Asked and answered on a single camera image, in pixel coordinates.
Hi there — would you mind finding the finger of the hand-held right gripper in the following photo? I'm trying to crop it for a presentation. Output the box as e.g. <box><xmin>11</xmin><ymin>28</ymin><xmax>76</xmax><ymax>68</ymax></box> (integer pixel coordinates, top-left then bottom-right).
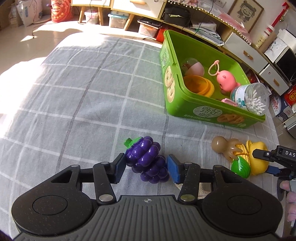
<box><xmin>252</xmin><ymin>148</ymin><xmax>275</xmax><ymax>163</ymax></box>
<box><xmin>265</xmin><ymin>166</ymin><xmax>292</xmax><ymax>179</ymax></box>

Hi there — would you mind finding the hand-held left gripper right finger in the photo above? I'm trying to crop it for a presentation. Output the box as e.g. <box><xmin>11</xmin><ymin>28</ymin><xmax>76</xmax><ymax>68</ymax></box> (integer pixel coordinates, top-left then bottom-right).
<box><xmin>167</xmin><ymin>154</ymin><xmax>242</xmax><ymax>203</ymax></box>

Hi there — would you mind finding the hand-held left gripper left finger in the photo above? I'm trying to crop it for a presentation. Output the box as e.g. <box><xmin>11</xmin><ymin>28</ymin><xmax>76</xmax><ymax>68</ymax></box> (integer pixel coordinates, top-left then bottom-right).
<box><xmin>50</xmin><ymin>153</ymin><xmax>126</xmax><ymax>205</ymax></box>

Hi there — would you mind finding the yellow toy pot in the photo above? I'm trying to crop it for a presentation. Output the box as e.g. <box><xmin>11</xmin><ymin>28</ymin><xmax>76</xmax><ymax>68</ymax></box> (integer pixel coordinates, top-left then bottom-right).
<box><xmin>245</xmin><ymin>140</ymin><xmax>270</xmax><ymax>176</ymax></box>

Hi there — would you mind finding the purple toy grape bunch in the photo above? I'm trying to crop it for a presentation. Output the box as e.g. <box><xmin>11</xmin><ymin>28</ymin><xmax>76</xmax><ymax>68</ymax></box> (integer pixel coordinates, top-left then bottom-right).
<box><xmin>124</xmin><ymin>136</ymin><xmax>170</xmax><ymax>184</ymax></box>

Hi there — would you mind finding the clear cotton swab jar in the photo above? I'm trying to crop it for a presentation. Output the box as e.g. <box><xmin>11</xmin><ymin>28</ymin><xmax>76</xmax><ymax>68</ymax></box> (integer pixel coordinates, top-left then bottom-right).
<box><xmin>230</xmin><ymin>83</ymin><xmax>270</xmax><ymax>116</ymax></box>

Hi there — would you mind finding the green plastic storage box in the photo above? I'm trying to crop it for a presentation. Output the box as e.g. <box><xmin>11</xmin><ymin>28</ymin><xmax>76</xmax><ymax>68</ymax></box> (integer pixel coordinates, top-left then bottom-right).
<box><xmin>159</xmin><ymin>30</ymin><xmax>266</xmax><ymax>129</ymax></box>

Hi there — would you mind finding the small pink patterned packet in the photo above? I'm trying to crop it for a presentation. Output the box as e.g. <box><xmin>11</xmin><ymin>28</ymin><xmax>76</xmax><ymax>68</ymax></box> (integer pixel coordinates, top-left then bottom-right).
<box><xmin>221</xmin><ymin>98</ymin><xmax>238</xmax><ymax>107</ymax></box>

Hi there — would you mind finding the pink pig toy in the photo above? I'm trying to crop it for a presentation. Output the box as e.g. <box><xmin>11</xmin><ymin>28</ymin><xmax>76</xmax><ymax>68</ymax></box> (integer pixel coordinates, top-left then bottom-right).
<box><xmin>216</xmin><ymin>70</ymin><xmax>242</xmax><ymax>94</ymax></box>

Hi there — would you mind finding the orange pumpkin-shaped toy bowl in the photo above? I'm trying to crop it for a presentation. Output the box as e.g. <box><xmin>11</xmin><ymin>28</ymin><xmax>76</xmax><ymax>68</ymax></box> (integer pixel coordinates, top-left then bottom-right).
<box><xmin>183</xmin><ymin>75</ymin><xmax>215</xmax><ymax>96</ymax></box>

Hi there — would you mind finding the pink bead chain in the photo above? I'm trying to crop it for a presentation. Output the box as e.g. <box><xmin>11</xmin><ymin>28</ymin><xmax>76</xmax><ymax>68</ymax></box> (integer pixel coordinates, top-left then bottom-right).
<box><xmin>208</xmin><ymin>60</ymin><xmax>220</xmax><ymax>76</ymax></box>

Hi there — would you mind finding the clear pink capsule ball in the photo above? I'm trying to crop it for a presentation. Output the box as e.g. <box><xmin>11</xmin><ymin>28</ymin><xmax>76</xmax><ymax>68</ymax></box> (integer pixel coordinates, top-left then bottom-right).
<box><xmin>181</xmin><ymin>57</ymin><xmax>205</xmax><ymax>76</ymax></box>

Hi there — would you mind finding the person's right hand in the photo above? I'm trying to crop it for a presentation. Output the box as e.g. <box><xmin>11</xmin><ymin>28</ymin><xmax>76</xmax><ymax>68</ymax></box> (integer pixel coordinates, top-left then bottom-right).
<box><xmin>279</xmin><ymin>180</ymin><xmax>296</xmax><ymax>229</ymax></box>

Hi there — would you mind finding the yellow toy corn cob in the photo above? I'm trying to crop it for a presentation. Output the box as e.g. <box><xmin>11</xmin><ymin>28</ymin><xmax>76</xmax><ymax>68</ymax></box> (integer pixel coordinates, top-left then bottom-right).
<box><xmin>231</xmin><ymin>144</ymin><xmax>251</xmax><ymax>178</ymax></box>

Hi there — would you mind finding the beige rubber octopus toy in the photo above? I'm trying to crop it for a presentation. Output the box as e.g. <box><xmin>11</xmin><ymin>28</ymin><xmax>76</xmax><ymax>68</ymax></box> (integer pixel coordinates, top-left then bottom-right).
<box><xmin>211</xmin><ymin>136</ymin><xmax>242</xmax><ymax>161</ymax></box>

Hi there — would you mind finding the blue and white carton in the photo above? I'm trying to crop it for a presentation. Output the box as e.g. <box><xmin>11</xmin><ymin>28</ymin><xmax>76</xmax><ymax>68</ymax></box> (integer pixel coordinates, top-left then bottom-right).
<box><xmin>270</xmin><ymin>93</ymin><xmax>293</xmax><ymax>117</ymax></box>

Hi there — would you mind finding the red carton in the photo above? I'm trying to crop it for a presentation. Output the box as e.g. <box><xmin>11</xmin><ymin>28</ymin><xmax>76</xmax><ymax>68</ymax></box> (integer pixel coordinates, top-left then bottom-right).
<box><xmin>283</xmin><ymin>86</ymin><xmax>296</xmax><ymax>106</ymax></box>

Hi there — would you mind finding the grey checked tablecloth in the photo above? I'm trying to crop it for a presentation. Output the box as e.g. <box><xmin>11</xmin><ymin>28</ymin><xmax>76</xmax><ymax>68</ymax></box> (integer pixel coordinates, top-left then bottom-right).
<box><xmin>0</xmin><ymin>32</ymin><xmax>285</xmax><ymax>241</ymax></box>

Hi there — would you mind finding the white cabinet drawer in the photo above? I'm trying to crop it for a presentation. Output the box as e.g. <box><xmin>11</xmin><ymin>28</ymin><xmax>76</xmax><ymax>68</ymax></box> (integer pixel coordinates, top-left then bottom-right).
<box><xmin>72</xmin><ymin>0</ymin><xmax>111</xmax><ymax>6</ymax></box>
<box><xmin>223</xmin><ymin>32</ymin><xmax>269</xmax><ymax>70</ymax></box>
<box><xmin>111</xmin><ymin>0</ymin><xmax>166</xmax><ymax>19</ymax></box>
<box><xmin>259</xmin><ymin>64</ymin><xmax>290</xmax><ymax>95</ymax></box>

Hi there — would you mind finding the black microwave oven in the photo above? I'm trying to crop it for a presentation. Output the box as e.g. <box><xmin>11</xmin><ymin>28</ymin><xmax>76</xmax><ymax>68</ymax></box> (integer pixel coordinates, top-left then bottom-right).
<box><xmin>274</xmin><ymin>46</ymin><xmax>296</xmax><ymax>81</ymax></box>

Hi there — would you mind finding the white appliance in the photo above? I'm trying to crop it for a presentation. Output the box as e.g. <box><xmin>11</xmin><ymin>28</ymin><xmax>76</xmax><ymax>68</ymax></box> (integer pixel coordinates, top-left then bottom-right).
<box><xmin>276</xmin><ymin>29</ymin><xmax>296</xmax><ymax>49</ymax></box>

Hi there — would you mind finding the white bottle with red cap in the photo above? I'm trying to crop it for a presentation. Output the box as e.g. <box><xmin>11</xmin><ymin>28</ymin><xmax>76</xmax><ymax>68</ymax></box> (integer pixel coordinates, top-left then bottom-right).
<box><xmin>255</xmin><ymin>23</ymin><xmax>274</xmax><ymax>48</ymax></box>

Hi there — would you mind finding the wooden TV cabinet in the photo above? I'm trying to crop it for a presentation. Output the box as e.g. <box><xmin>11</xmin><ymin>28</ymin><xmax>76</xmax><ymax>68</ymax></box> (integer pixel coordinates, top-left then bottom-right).
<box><xmin>70</xmin><ymin>0</ymin><xmax>296</xmax><ymax>95</ymax></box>

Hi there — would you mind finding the red flat box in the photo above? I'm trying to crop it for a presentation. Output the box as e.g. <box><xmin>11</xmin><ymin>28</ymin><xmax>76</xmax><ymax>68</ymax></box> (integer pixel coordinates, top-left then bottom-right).
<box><xmin>157</xmin><ymin>27</ymin><xmax>167</xmax><ymax>43</ymax></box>

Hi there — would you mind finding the stack of folded light cloths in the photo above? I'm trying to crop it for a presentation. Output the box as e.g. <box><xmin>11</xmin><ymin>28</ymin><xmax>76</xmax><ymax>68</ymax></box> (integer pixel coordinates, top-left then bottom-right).
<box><xmin>191</xmin><ymin>20</ymin><xmax>225</xmax><ymax>45</ymax></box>

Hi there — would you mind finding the pink lace-trimmed cloth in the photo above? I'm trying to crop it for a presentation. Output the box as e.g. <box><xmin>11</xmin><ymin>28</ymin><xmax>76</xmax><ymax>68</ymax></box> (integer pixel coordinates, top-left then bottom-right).
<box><xmin>166</xmin><ymin>0</ymin><xmax>251</xmax><ymax>44</ymax></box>

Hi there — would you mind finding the framed cartoon picture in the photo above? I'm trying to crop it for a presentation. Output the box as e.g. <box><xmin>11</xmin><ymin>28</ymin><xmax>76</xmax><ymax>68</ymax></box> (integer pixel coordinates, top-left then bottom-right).
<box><xmin>228</xmin><ymin>0</ymin><xmax>264</xmax><ymax>33</ymax></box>

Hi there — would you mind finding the clear plastic storage bin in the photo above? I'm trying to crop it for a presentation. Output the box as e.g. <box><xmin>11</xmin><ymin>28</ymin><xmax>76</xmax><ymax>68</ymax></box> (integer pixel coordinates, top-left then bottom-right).
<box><xmin>108</xmin><ymin>13</ymin><xmax>130</xmax><ymax>28</ymax></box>
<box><xmin>84</xmin><ymin>10</ymin><xmax>100</xmax><ymax>25</ymax></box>

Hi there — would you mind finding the black keyboard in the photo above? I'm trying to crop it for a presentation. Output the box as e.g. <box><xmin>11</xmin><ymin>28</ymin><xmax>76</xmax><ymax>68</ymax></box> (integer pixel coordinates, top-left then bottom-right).
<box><xmin>137</xmin><ymin>18</ymin><xmax>162</xmax><ymax>28</ymax></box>

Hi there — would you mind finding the black bag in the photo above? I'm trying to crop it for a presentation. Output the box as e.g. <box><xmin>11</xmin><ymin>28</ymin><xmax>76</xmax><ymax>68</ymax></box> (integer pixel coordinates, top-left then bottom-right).
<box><xmin>163</xmin><ymin>6</ymin><xmax>191</xmax><ymax>25</ymax></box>

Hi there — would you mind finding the red bag with face print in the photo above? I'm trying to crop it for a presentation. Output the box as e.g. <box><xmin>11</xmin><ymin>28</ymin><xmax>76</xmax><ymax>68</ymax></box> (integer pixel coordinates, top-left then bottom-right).
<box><xmin>50</xmin><ymin>0</ymin><xmax>71</xmax><ymax>23</ymax></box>

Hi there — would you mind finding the white plastic bag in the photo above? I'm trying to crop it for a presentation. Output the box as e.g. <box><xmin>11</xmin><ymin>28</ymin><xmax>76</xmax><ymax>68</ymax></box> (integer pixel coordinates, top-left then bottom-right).
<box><xmin>16</xmin><ymin>0</ymin><xmax>43</xmax><ymax>27</ymax></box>

